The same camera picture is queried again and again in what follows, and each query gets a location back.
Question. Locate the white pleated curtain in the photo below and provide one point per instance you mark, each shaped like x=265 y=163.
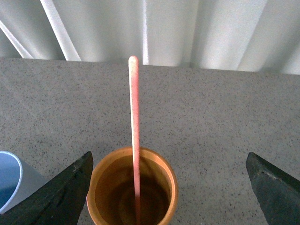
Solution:
x=245 y=35

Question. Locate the bamboo chopstick holder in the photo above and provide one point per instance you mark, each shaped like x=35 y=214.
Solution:
x=111 y=196

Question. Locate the blue cup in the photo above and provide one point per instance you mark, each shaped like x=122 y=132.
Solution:
x=18 y=180

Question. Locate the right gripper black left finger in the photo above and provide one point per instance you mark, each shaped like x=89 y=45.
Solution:
x=59 y=202

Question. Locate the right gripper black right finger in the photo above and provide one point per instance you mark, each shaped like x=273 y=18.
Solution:
x=277 y=192

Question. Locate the pink chopstick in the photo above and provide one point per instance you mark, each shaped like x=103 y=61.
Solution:
x=133 y=69

